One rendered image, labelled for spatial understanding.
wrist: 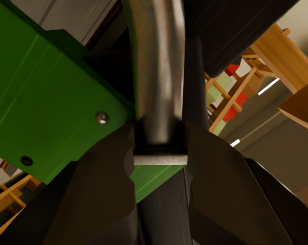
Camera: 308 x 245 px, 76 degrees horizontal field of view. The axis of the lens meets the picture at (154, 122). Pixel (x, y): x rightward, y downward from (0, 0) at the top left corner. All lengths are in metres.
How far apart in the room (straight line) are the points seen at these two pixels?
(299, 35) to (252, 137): 4.32
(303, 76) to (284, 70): 0.07
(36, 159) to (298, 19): 9.67
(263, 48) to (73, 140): 0.85
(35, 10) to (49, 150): 0.39
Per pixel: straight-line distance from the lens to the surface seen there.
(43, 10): 0.55
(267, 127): 7.66
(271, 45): 0.94
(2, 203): 5.93
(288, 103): 0.72
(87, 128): 0.16
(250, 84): 4.08
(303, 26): 9.77
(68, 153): 0.18
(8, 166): 0.42
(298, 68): 0.98
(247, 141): 7.70
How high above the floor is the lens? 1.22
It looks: 4 degrees up
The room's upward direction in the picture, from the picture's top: 135 degrees clockwise
